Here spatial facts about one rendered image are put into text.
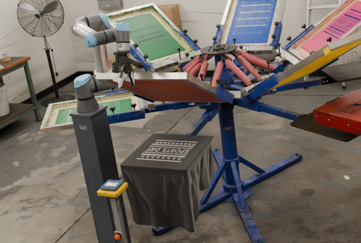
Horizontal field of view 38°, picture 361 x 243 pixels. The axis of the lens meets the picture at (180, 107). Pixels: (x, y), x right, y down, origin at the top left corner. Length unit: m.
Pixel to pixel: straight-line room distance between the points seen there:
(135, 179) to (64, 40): 5.78
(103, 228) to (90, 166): 0.49
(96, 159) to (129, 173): 0.40
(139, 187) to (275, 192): 1.70
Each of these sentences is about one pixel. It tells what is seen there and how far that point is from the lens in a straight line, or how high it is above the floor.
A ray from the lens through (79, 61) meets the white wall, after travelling 8.98.
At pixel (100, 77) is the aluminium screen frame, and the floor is 1.50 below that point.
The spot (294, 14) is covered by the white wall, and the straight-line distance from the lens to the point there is 7.39.
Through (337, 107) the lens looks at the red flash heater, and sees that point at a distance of 3.36.
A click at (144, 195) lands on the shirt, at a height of 0.75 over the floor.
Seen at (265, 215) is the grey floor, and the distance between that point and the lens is 4.34.
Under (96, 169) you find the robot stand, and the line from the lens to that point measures 3.61.
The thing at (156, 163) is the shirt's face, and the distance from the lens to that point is 3.19.
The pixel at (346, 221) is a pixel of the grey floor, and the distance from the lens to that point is 4.26.
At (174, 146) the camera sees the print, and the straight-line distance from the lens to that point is 3.37.
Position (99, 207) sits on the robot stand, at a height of 0.49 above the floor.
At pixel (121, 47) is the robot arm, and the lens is 2.83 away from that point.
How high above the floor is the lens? 2.31
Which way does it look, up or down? 20 degrees down
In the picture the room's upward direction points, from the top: 8 degrees counter-clockwise
